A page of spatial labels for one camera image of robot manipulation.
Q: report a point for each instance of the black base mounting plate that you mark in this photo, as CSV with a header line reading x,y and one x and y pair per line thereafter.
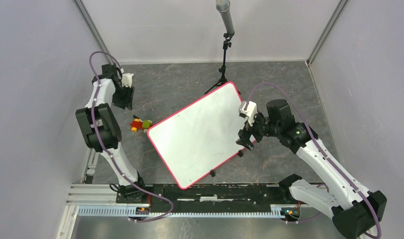
x,y
204,198

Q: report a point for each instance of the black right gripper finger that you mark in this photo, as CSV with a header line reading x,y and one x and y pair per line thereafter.
x,y
247,133
247,143

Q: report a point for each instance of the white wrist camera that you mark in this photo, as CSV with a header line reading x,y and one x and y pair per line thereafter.
x,y
248,110
126,78

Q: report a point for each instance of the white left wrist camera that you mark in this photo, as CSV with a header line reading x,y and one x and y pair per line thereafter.
x,y
126,78

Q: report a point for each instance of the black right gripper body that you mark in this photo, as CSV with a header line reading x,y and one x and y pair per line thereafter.
x,y
264,127

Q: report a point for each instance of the red yellow toy car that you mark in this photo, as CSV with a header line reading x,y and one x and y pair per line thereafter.
x,y
139,124

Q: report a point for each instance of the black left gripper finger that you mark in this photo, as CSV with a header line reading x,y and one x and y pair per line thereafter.
x,y
118,99
129,93

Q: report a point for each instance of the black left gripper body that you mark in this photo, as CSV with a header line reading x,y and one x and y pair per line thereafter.
x,y
120,85

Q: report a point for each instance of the black tripod stand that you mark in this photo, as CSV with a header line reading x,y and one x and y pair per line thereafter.
x,y
223,80

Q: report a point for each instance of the white toothed cable rail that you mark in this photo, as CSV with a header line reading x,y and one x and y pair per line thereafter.
x,y
142,213

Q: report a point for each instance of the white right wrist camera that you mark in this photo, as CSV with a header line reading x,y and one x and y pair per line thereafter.
x,y
248,110

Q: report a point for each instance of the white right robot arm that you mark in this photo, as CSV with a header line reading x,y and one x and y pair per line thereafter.
x,y
355,211

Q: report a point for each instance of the pink framed whiteboard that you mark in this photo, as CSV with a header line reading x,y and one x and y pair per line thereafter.
x,y
200,137

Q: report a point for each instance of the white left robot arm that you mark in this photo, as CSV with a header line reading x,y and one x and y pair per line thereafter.
x,y
102,132

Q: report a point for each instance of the silver microphone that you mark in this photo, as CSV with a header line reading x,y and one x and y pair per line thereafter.
x,y
223,7

